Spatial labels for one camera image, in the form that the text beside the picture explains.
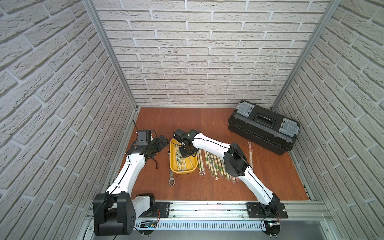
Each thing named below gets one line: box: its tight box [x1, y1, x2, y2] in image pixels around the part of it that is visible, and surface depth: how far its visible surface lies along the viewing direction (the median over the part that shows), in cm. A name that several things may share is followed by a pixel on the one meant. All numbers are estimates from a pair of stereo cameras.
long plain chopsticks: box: [204, 150, 211, 170], surface depth 92 cm
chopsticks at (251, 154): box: [248, 141, 253, 168], surface depth 96 cm
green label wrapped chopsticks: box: [197, 148, 206, 176], surface depth 90 cm
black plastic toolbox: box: [228, 100, 300, 156], surface depth 91 cm
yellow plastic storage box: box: [169, 138, 198, 175], surface depth 90 cm
